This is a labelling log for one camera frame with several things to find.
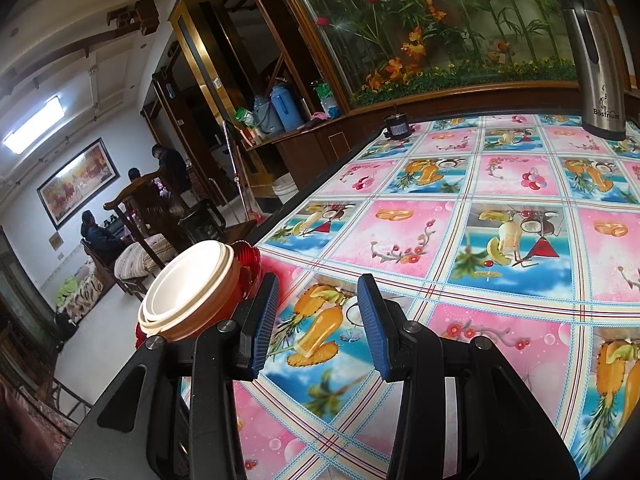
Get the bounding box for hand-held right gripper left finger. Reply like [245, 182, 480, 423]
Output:
[52, 272, 280, 480]

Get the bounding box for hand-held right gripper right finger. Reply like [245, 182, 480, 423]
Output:
[356, 274, 581, 480]

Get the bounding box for beige paper bowl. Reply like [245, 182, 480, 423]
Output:
[137, 241, 242, 345]
[139, 240, 236, 336]

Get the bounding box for white foam bowl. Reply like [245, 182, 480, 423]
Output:
[140, 246, 228, 330]
[145, 242, 226, 323]

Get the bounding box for fruit printed tablecloth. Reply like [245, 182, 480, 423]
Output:
[182, 114, 640, 480]

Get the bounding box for patterned seat cushion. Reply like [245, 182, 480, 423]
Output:
[114, 232, 182, 286]

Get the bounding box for metal pole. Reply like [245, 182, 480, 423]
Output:
[222, 120, 251, 221]

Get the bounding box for wooden chair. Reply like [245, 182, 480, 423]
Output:
[102, 170, 227, 288]

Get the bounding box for wooden counter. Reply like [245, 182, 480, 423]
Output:
[245, 77, 586, 201]

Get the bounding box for small black device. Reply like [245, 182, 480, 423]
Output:
[384, 114, 412, 141]

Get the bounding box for pale blue thermos flask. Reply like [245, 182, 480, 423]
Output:
[252, 95, 282, 135]

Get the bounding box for plastic bottle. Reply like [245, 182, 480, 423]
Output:
[315, 82, 342, 119]

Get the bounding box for tall wooden cabinet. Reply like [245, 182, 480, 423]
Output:
[167, 0, 263, 211]

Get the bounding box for artificial flower display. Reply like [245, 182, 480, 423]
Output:
[280, 0, 626, 108]

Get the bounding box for ceiling light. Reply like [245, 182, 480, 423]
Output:
[4, 97, 66, 155]

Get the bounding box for stainless steel thermos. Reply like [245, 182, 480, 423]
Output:
[556, 0, 628, 142]

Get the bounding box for framed wall painting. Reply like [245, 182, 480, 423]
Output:
[36, 137, 122, 231]

